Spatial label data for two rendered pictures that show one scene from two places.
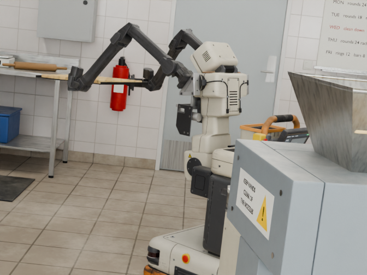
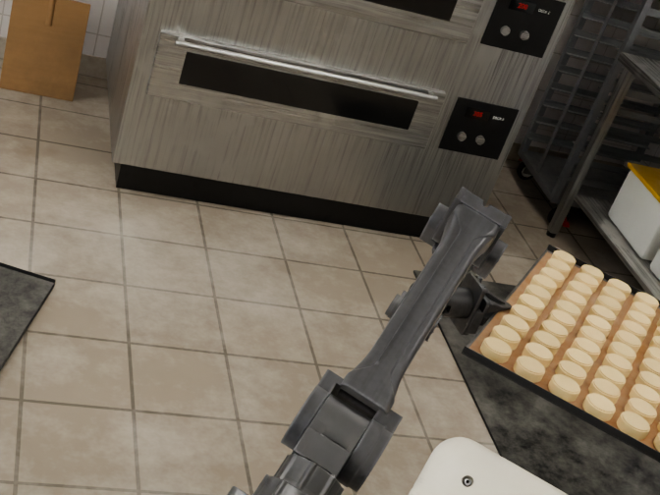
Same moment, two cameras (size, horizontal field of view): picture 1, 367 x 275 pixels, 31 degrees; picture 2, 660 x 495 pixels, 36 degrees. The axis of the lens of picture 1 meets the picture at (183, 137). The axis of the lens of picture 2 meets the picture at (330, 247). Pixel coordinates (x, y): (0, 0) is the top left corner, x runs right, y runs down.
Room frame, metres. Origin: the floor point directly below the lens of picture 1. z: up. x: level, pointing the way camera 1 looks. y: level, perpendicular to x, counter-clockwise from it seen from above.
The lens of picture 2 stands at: (2.97, -0.72, 1.89)
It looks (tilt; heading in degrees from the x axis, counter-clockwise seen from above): 29 degrees down; 68
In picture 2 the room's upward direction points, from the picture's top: 20 degrees clockwise
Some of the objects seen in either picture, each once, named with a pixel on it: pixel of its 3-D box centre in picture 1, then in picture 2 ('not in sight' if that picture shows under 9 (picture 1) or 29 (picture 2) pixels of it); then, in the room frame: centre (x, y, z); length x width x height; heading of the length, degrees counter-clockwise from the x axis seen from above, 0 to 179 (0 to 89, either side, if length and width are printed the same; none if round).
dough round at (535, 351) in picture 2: not in sight; (537, 355); (3.89, 0.52, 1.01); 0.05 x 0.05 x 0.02
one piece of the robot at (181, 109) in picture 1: (200, 114); not in sight; (3.53, -0.08, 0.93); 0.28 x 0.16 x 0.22; 141
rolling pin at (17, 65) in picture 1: (35, 66); not in sight; (5.61, 1.33, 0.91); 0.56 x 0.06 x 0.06; 119
